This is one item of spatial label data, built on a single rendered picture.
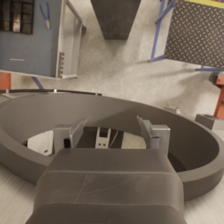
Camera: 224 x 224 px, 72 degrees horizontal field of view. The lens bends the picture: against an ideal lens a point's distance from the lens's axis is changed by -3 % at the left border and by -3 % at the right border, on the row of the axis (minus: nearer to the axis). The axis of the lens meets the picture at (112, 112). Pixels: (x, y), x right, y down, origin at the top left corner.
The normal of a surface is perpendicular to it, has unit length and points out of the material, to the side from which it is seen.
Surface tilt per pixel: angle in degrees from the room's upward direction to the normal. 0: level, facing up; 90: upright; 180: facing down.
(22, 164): 22
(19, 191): 90
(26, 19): 0
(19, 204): 90
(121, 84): 0
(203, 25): 0
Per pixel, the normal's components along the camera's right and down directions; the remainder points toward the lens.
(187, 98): -0.03, 0.25
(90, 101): 0.34, 0.29
